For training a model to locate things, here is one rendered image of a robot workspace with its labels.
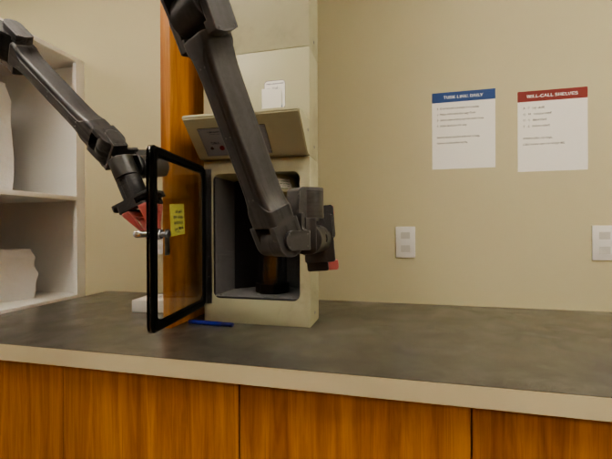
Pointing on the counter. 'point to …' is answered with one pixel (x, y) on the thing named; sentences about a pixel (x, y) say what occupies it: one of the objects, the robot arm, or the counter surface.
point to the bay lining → (238, 241)
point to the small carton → (271, 98)
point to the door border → (152, 235)
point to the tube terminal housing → (265, 64)
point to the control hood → (293, 115)
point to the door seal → (157, 236)
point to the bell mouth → (286, 182)
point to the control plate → (210, 137)
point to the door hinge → (209, 238)
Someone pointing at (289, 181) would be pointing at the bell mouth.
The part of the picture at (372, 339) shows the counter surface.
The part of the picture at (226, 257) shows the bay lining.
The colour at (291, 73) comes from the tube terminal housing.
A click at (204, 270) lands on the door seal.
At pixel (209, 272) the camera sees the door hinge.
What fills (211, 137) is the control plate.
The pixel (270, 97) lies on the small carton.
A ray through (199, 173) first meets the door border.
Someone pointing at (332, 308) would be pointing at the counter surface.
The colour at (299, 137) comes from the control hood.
